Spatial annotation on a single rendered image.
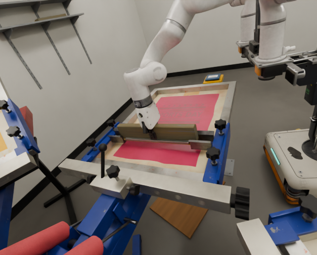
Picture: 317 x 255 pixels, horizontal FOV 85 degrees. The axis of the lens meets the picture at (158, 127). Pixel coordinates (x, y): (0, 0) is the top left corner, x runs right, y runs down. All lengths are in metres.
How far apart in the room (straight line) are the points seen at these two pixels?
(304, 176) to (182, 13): 1.33
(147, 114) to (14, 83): 2.10
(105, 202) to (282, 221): 0.45
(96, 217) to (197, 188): 0.29
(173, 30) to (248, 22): 0.80
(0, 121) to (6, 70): 1.57
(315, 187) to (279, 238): 1.13
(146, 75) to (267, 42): 0.59
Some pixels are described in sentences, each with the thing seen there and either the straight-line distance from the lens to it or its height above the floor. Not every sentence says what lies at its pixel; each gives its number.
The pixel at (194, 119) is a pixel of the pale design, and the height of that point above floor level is 0.95.
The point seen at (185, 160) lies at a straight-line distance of 0.71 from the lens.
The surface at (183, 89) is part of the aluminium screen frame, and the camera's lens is 1.26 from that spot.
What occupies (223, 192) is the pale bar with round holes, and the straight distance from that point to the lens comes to 0.50.
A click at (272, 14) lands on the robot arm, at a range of 0.97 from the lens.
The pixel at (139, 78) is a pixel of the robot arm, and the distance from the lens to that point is 0.64.
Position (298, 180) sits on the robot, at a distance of 1.57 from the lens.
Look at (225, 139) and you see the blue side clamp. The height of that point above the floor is 1.01.
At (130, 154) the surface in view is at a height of 0.95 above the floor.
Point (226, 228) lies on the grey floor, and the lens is 1.61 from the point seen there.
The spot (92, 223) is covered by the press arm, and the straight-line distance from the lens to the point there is 0.57.
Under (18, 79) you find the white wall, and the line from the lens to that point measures 2.64.
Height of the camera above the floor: 1.45
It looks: 32 degrees down
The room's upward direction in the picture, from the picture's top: 18 degrees counter-clockwise
